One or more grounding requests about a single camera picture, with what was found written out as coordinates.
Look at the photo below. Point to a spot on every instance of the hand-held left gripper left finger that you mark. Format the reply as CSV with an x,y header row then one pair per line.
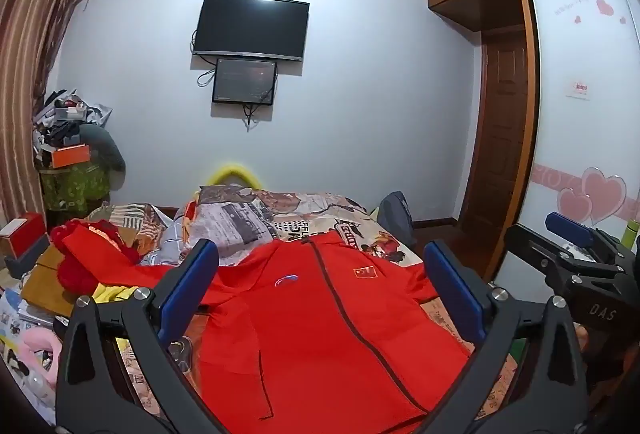
x,y
196,276

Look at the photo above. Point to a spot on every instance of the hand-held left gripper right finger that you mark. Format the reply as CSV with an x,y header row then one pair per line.
x,y
452,286

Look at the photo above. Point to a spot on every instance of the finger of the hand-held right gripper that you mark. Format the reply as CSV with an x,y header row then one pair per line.
x,y
570,226
540,249

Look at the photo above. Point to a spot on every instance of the red zip jacket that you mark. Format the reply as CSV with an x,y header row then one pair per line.
x,y
320,329

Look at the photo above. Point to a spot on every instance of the green bottle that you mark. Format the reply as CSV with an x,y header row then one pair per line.
x,y
631,234

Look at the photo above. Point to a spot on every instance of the yellow cloth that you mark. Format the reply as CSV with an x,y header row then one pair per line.
x,y
112,293

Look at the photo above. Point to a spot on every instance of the grey-blue backpack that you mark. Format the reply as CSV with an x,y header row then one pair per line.
x,y
395,214

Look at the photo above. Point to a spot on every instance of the printed newspaper pattern blanket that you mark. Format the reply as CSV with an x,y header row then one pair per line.
x,y
280,214

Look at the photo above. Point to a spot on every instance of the red knit garment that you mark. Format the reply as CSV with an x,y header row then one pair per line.
x,y
92,246

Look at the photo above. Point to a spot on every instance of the yellow curved object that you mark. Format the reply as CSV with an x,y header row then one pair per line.
x,y
235,171

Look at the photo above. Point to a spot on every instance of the brown wooden door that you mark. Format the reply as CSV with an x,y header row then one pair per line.
x,y
500,128

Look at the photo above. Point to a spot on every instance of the white label sticker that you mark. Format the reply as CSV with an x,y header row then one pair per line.
x,y
580,89

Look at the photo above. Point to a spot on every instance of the green camouflage cloth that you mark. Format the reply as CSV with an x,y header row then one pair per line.
x,y
75,186

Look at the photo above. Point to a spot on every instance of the brown cardboard box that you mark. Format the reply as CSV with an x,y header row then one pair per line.
x,y
42,279

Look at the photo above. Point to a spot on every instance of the grey-green stuffed bag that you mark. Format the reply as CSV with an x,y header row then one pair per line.
x,y
105,146

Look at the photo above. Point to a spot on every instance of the orange box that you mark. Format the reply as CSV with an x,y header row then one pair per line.
x,y
70,156

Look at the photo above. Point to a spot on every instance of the pink plush toy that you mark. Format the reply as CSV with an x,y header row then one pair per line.
x,y
30,344

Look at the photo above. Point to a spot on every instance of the red box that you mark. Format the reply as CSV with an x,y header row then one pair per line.
x,y
22,231

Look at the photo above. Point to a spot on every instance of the pile of clutter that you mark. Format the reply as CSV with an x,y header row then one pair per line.
x,y
62,116

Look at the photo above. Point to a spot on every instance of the brown striped curtain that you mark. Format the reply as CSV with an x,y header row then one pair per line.
x,y
30,63

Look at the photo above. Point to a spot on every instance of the small black wall monitor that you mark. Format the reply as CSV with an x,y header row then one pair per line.
x,y
244,81

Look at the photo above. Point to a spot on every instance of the black wall television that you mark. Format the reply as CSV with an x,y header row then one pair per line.
x,y
250,27

